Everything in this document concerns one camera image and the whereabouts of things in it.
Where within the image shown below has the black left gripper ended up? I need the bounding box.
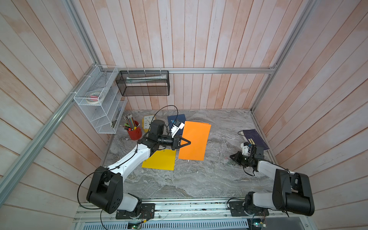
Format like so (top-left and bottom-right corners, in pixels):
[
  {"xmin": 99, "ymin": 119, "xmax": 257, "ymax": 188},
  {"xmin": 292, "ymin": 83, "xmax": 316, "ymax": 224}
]
[{"xmin": 158, "ymin": 134, "xmax": 191, "ymax": 150}]

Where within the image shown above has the orange paper document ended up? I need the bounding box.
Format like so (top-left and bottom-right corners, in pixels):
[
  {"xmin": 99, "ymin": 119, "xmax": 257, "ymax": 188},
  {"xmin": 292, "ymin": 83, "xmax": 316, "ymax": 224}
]
[{"xmin": 179, "ymin": 121, "xmax": 211, "ymax": 161}]

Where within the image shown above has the yellow paper document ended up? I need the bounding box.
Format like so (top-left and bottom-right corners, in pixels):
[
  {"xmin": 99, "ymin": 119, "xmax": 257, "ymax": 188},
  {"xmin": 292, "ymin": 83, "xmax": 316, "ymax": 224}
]
[{"xmin": 142, "ymin": 149, "xmax": 176, "ymax": 171}]

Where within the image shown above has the blue paper document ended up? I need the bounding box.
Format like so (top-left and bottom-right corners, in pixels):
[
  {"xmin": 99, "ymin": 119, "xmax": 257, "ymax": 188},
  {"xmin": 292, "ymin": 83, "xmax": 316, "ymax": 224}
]
[{"xmin": 167, "ymin": 114, "xmax": 186, "ymax": 130}]

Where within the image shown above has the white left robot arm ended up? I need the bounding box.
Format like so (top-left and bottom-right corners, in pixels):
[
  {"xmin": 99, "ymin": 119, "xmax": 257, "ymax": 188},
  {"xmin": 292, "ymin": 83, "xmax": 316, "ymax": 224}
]
[{"xmin": 86, "ymin": 119, "xmax": 191, "ymax": 216}]

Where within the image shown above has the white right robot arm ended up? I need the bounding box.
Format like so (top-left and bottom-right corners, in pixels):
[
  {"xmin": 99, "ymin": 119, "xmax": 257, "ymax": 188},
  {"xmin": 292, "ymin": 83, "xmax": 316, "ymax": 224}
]
[{"xmin": 230, "ymin": 142, "xmax": 315, "ymax": 216}]

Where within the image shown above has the dark purple book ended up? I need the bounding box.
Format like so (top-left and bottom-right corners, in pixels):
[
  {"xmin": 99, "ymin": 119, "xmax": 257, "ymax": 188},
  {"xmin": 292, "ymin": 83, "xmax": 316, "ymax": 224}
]
[{"xmin": 242, "ymin": 129, "xmax": 269, "ymax": 150}]

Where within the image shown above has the yellow desk clock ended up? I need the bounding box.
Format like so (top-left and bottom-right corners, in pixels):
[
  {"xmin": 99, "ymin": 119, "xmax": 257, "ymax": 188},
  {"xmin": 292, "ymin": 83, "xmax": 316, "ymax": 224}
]
[{"xmin": 142, "ymin": 115, "xmax": 154, "ymax": 133}]

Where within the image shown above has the red metal pencil cup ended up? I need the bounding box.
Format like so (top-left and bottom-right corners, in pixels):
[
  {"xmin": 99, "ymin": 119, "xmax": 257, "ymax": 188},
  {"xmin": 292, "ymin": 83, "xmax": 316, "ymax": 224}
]
[{"xmin": 127, "ymin": 121, "xmax": 142, "ymax": 141}]

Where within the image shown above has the tape roll in shelf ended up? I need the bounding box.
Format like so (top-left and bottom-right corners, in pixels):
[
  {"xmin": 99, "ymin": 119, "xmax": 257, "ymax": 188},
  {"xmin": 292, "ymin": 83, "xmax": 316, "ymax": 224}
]
[{"xmin": 86, "ymin": 91, "xmax": 105, "ymax": 104}]

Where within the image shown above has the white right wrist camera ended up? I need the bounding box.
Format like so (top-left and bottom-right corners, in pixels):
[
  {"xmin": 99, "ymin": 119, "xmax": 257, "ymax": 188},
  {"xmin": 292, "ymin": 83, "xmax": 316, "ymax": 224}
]
[{"xmin": 241, "ymin": 142, "xmax": 252, "ymax": 156}]

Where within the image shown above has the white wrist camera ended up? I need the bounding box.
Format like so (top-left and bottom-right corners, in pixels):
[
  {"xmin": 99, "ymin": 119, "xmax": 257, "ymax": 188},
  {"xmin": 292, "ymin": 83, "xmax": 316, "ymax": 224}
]
[
  {"xmin": 241, "ymin": 142, "xmax": 252, "ymax": 156},
  {"xmin": 170, "ymin": 119, "xmax": 185, "ymax": 138}
]

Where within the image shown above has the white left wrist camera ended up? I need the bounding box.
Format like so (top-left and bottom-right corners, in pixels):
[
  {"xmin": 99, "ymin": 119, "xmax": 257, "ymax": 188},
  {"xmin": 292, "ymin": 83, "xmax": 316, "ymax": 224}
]
[{"xmin": 170, "ymin": 119, "xmax": 185, "ymax": 138}]

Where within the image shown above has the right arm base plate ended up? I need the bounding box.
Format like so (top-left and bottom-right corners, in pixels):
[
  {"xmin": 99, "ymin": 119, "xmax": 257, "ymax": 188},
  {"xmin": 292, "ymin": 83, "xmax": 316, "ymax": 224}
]
[{"xmin": 226, "ymin": 192, "xmax": 269, "ymax": 217}]

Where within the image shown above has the aluminium front rail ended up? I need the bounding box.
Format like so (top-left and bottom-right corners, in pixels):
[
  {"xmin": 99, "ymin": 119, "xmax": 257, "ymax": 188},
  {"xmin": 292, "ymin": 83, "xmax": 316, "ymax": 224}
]
[{"xmin": 73, "ymin": 198, "xmax": 288, "ymax": 223}]

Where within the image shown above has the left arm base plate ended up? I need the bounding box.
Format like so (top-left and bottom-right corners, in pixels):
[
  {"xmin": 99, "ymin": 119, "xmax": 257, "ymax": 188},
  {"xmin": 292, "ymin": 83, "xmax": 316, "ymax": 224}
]
[{"xmin": 116, "ymin": 203, "xmax": 155, "ymax": 220}]

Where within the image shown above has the black wire mesh basket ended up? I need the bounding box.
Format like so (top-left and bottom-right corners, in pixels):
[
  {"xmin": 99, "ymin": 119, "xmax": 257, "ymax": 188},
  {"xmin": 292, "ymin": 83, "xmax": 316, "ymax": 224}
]
[{"xmin": 116, "ymin": 71, "xmax": 170, "ymax": 97}]

